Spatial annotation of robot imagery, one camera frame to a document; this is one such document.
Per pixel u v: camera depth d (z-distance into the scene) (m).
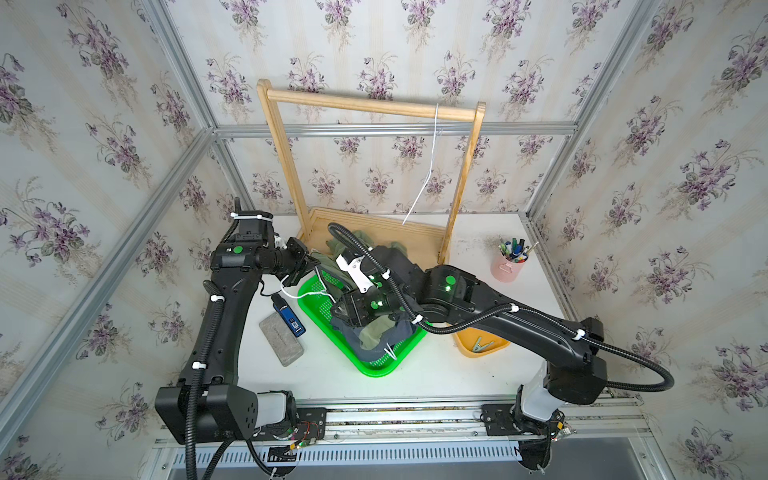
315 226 1.16
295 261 0.65
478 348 0.84
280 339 0.84
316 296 0.62
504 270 0.96
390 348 0.84
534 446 0.71
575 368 0.40
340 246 0.51
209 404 0.37
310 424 0.72
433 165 1.10
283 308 0.88
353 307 0.54
